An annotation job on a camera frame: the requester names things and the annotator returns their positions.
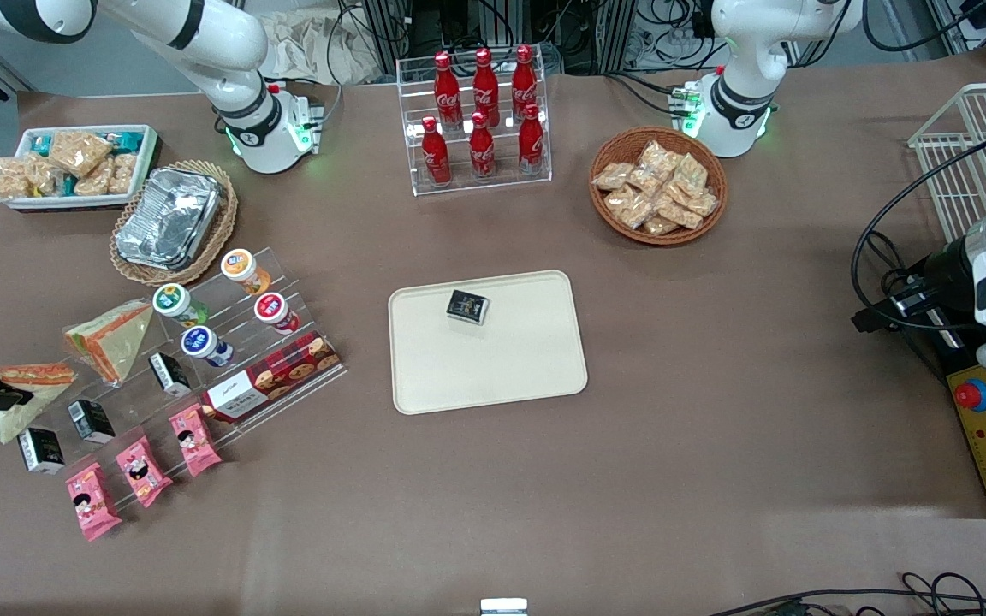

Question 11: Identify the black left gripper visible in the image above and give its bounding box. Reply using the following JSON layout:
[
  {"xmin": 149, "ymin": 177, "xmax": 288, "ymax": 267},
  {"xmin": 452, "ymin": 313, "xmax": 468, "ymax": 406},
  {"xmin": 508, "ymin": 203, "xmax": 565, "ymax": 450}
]
[{"xmin": 852, "ymin": 238, "xmax": 977, "ymax": 335}]

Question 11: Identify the triangle sandwich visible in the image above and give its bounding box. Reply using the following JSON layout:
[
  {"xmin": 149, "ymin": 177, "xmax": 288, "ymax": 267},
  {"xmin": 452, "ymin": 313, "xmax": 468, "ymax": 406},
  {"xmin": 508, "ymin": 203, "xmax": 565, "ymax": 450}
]
[
  {"xmin": 0, "ymin": 364, "xmax": 79, "ymax": 446},
  {"xmin": 63, "ymin": 299, "xmax": 156, "ymax": 386}
]

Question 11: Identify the beige plastic tray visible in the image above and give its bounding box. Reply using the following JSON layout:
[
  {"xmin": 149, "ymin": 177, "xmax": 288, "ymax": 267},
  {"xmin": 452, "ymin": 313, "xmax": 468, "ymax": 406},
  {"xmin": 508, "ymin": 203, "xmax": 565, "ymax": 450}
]
[{"xmin": 388, "ymin": 269, "xmax": 589, "ymax": 416}]

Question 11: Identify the small black box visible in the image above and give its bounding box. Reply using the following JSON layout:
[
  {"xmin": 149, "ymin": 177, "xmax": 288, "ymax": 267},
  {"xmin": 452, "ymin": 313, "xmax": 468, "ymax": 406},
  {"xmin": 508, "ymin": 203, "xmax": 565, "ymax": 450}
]
[
  {"xmin": 446, "ymin": 289, "xmax": 491, "ymax": 325},
  {"xmin": 67, "ymin": 399, "xmax": 116, "ymax": 446},
  {"xmin": 148, "ymin": 352, "xmax": 193, "ymax": 399},
  {"xmin": 17, "ymin": 428, "xmax": 66, "ymax": 475}
]

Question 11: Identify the pink snack packet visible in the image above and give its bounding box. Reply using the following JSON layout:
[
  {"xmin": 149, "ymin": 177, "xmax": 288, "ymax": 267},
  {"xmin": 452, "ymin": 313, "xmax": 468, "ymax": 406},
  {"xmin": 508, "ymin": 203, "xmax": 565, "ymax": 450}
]
[
  {"xmin": 116, "ymin": 435, "xmax": 174, "ymax": 509},
  {"xmin": 65, "ymin": 462, "xmax": 122, "ymax": 542},
  {"xmin": 168, "ymin": 404, "xmax": 223, "ymax": 477}
]

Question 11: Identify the green lid drink cup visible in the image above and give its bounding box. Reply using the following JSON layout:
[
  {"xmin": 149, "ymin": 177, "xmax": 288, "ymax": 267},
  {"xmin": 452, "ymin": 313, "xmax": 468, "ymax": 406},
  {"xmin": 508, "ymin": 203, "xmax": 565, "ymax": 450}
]
[{"xmin": 152, "ymin": 284, "xmax": 210, "ymax": 328}]

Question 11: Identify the blue lid drink cup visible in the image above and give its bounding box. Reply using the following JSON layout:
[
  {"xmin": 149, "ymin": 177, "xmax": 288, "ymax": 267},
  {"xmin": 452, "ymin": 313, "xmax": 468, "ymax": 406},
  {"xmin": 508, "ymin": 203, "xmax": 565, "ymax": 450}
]
[{"xmin": 181, "ymin": 326, "xmax": 235, "ymax": 369}]

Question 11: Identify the clear acrylic stepped display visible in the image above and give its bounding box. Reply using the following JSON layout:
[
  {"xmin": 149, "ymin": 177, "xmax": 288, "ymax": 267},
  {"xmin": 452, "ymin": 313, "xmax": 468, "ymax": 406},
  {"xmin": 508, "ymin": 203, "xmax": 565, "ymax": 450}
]
[{"xmin": 0, "ymin": 246, "xmax": 348, "ymax": 514}]

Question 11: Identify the aluminium foil container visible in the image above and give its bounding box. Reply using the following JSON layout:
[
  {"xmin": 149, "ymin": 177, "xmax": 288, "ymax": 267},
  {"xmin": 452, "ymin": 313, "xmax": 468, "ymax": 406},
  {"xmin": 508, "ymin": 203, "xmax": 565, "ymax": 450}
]
[{"xmin": 115, "ymin": 168, "xmax": 224, "ymax": 270}]

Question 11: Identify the red plaid cookie box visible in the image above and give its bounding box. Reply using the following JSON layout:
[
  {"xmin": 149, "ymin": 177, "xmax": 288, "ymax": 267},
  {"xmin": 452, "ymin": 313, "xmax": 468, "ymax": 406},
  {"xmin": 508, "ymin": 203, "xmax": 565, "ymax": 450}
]
[{"xmin": 200, "ymin": 332, "xmax": 342, "ymax": 424}]

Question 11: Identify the orange lid drink cup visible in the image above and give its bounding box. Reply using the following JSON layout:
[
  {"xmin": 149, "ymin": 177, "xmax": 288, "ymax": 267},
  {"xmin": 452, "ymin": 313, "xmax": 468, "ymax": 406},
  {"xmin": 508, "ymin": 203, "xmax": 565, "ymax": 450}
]
[{"xmin": 221, "ymin": 248, "xmax": 273, "ymax": 296}]

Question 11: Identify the white rectangular dish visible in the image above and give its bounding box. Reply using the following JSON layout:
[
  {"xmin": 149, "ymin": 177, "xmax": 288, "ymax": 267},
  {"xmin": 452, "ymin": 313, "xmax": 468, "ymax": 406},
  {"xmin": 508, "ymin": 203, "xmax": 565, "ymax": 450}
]
[{"xmin": 7, "ymin": 124, "xmax": 160, "ymax": 212}]

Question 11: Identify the oval wicker basket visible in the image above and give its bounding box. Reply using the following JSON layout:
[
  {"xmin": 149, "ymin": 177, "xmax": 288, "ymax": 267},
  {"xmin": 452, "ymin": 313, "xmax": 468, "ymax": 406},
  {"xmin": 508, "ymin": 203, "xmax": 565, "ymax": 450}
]
[{"xmin": 110, "ymin": 159, "xmax": 239, "ymax": 287}]

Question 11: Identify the red lid drink cup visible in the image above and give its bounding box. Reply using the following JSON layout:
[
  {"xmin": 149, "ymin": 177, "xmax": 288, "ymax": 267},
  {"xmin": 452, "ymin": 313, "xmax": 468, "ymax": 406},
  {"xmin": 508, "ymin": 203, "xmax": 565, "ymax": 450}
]
[{"xmin": 253, "ymin": 292, "xmax": 301, "ymax": 335}]

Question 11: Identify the round wicker basket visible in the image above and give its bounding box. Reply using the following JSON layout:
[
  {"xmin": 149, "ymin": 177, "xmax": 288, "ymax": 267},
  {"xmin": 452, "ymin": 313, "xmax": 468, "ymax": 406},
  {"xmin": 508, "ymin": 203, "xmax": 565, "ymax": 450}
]
[{"xmin": 589, "ymin": 127, "xmax": 728, "ymax": 246}]

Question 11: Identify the red cola bottle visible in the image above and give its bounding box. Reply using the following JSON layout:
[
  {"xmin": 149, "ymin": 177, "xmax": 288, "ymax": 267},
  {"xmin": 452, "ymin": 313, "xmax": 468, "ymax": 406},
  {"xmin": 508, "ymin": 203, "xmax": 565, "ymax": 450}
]
[
  {"xmin": 518, "ymin": 103, "xmax": 545, "ymax": 175},
  {"xmin": 421, "ymin": 116, "xmax": 451, "ymax": 187},
  {"xmin": 433, "ymin": 51, "xmax": 462, "ymax": 129},
  {"xmin": 512, "ymin": 44, "xmax": 539, "ymax": 121},
  {"xmin": 472, "ymin": 47, "xmax": 501, "ymax": 127},
  {"xmin": 469, "ymin": 111, "xmax": 496, "ymax": 181}
]

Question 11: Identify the clear acrylic bottle rack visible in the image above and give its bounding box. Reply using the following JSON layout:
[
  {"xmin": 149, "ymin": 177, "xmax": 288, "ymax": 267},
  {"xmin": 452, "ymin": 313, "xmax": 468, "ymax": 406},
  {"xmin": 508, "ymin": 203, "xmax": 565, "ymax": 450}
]
[{"xmin": 396, "ymin": 53, "xmax": 554, "ymax": 198}]

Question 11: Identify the crumpled beige paper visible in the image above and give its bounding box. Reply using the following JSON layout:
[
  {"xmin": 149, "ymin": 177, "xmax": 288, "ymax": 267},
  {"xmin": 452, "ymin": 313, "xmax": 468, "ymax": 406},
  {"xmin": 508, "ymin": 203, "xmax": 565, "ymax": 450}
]
[{"xmin": 266, "ymin": 9, "xmax": 374, "ymax": 86}]

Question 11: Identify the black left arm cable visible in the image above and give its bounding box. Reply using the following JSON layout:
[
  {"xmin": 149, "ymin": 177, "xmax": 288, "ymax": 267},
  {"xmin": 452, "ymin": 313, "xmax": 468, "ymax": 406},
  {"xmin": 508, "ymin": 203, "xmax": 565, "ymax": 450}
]
[{"xmin": 851, "ymin": 137, "xmax": 986, "ymax": 335}]

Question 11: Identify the white wire basket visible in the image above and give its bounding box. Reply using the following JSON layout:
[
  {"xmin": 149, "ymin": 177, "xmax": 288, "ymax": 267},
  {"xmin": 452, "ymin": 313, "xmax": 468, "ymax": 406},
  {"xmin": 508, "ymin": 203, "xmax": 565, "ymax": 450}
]
[{"xmin": 908, "ymin": 81, "xmax": 986, "ymax": 245}]

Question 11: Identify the black loose cable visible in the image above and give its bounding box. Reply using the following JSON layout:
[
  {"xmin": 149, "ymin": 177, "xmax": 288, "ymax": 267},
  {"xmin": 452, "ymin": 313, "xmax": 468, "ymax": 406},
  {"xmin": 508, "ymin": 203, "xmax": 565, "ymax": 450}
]
[{"xmin": 707, "ymin": 572, "xmax": 986, "ymax": 616}]

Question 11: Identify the aluminium frame with cables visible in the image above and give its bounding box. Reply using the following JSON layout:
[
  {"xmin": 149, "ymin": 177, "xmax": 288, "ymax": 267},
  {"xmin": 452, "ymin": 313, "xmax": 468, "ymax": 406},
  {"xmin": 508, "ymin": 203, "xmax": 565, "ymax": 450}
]
[{"xmin": 360, "ymin": 0, "xmax": 716, "ymax": 76}]

